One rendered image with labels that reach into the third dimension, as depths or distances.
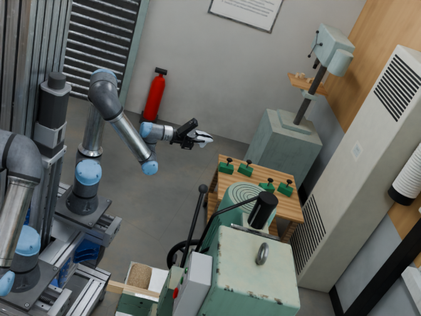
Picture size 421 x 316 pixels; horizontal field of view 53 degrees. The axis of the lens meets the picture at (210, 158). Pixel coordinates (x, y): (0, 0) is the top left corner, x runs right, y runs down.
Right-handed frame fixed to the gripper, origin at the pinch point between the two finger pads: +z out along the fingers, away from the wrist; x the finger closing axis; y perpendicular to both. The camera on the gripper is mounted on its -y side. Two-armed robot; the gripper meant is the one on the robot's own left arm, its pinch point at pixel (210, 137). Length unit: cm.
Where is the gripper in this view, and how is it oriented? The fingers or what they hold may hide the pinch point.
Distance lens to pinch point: 214.9
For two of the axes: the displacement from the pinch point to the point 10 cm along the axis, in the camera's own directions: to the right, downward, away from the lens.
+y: -3.4, 7.0, 6.3
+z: 9.3, 1.5, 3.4
